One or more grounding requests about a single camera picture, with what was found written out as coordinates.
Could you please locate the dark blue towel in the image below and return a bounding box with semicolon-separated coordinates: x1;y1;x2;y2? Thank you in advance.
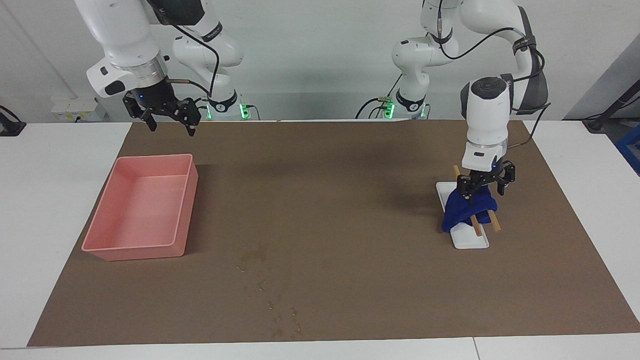
441;187;499;233

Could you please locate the white rack with wooden rods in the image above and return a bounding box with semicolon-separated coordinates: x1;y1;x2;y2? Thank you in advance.
436;165;502;250

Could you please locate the pink plastic bin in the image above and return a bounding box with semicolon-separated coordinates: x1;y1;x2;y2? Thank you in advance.
81;153;199;262

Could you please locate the black stand leg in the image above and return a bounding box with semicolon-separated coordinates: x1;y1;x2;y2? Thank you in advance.
582;79;640;134

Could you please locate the blue crate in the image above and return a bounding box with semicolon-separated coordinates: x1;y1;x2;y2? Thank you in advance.
615;123;640;177

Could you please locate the brown table mat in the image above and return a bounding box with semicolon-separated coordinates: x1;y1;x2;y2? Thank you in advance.
27;120;640;348

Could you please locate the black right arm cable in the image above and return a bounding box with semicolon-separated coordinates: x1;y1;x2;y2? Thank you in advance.
165;22;221;99

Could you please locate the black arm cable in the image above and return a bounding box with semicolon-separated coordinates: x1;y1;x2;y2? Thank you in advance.
435;0;552;149
165;22;221;99

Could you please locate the white wall socket box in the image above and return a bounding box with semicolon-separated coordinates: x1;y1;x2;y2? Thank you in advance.
51;97;107;123

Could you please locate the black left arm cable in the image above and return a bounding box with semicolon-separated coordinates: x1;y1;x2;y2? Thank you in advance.
435;0;552;149

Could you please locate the black base cable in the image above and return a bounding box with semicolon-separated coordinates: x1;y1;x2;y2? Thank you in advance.
354;97;384;120
372;73;404;120

